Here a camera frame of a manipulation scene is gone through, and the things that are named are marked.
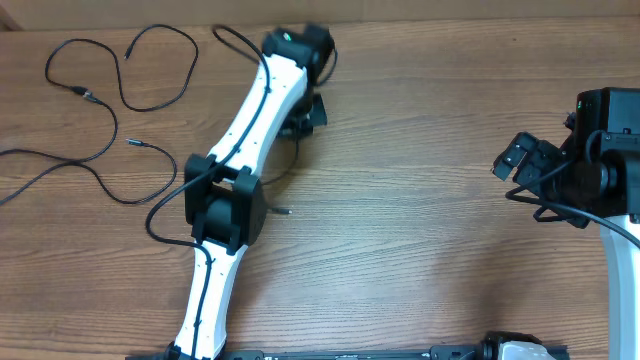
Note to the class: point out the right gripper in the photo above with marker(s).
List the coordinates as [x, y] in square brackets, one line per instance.
[533, 155]

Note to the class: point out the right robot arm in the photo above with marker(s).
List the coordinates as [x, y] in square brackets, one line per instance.
[593, 177]

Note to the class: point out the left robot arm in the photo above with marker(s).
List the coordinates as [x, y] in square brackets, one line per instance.
[225, 204]

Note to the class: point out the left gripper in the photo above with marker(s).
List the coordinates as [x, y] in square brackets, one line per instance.
[292, 130]

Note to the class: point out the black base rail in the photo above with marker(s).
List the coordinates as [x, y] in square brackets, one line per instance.
[496, 345]

